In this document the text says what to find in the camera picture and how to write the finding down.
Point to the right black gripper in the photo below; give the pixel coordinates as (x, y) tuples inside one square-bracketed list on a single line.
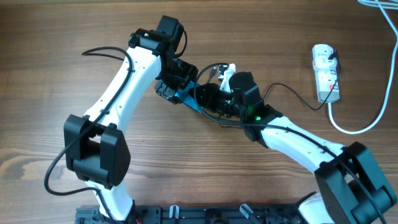
[(211, 91)]

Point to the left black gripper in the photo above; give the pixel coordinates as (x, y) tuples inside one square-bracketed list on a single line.
[(189, 70)]

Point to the blue screen smartphone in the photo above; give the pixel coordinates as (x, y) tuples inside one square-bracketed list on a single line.
[(186, 98)]

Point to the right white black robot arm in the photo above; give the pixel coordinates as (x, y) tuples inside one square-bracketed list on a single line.
[(352, 186)]

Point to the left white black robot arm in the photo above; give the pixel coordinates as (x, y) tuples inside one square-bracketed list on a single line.
[(96, 149)]

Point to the white usb charger adapter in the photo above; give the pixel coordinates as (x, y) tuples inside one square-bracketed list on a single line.
[(323, 63)]

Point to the white power strip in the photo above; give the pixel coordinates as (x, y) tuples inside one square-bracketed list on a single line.
[(326, 81)]

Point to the black mounting rail base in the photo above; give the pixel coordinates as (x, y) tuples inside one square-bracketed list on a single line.
[(266, 214)]

